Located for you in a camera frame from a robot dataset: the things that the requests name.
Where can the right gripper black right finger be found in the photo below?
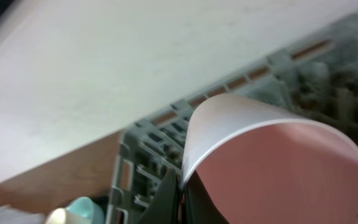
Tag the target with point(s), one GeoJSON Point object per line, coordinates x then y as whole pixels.
{"type": "Point", "coordinates": [198, 206]}

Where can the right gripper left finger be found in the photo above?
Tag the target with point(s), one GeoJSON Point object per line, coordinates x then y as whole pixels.
{"type": "Point", "coordinates": [163, 208]}

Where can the pink cup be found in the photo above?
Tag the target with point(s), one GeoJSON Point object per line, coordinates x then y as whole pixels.
{"type": "Point", "coordinates": [263, 164]}

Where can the light blue bowl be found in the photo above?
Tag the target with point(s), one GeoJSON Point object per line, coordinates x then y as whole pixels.
{"type": "Point", "coordinates": [87, 208]}

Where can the white paper cup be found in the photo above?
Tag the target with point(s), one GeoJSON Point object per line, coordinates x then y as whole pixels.
{"type": "Point", "coordinates": [59, 216]}

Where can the grey dishwasher rack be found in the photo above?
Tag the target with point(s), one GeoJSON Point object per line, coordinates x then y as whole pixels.
{"type": "Point", "coordinates": [316, 79]}

